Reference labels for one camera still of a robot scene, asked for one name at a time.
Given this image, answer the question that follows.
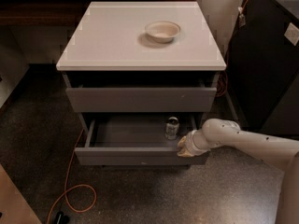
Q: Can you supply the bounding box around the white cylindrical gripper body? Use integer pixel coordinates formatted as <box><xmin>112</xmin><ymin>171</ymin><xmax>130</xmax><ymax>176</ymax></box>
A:
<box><xmin>186</xmin><ymin>130</ymin><xmax>214</xmax><ymax>156</ymax></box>

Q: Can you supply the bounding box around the silver 7up can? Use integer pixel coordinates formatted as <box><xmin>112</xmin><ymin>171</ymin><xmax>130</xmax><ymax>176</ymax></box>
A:
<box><xmin>165</xmin><ymin>117</ymin><xmax>179</xmax><ymax>140</ymax></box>

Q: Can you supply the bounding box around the grey drawer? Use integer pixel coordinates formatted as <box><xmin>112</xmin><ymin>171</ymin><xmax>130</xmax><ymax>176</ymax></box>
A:
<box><xmin>66</xmin><ymin>87</ymin><xmax>216</xmax><ymax>113</ymax></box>
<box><xmin>75</xmin><ymin>113</ymin><xmax>207</xmax><ymax>166</ymax></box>

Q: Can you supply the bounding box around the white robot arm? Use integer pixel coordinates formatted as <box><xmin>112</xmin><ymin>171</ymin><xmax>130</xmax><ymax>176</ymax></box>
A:
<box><xmin>178</xmin><ymin>119</ymin><xmax>299</xmax><ymax>224</ymax></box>

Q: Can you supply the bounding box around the grey top drawer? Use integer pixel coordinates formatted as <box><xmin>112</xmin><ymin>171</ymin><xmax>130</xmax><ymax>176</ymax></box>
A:
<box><xmin>66</xmin><ymin>87</ymin><xmax>216</xmax><ymax>113</ymax></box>

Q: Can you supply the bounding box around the grey drawer cabinet white top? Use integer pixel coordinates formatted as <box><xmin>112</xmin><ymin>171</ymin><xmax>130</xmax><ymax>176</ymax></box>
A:
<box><xmin>55</xmin><ymin>1</ymin><xmax>227</xmax><ymax>171</ymax></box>

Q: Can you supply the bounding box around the black cabinet on right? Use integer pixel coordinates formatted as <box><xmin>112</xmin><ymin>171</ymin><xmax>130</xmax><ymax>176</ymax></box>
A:
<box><xmin>227</xmin><ymin>0</ymin><xmax>299</xmax><ymax>136</ymax></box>

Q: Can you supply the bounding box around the white paper bowl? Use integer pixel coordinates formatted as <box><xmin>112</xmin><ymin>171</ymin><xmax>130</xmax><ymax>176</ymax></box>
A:
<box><xmin>145</xmin><ymin>21</ymin><xmax>180</xmax><ymax>43</ymax></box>

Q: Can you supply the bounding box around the black plug on floor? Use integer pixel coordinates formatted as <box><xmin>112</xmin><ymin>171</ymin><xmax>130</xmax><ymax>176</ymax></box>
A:
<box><xmin>53</xmin><ymin>211</ymin><xmax>70</xmax><ymax>224</ymax></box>

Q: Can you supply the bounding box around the dark wooden shelf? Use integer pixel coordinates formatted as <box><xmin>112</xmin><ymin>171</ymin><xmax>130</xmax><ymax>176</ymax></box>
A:
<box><xmin>0</xmin><ymin>0</ymin><xmax>194</xmax><ymax>26</ymax></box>

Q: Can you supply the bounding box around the white wall socket plate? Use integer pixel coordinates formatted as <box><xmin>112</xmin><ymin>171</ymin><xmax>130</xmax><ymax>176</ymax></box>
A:
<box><xmin>284</xmin><ymin>22</ymin><xmax>299</xmax><ymax>46</ymax></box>

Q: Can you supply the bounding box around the orange extension cable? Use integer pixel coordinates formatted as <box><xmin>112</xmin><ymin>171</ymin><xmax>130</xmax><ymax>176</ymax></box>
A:
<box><xmin>46</xmin><ymin>0</ymin><xmax>299</xmax><ymax>224</ymax></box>

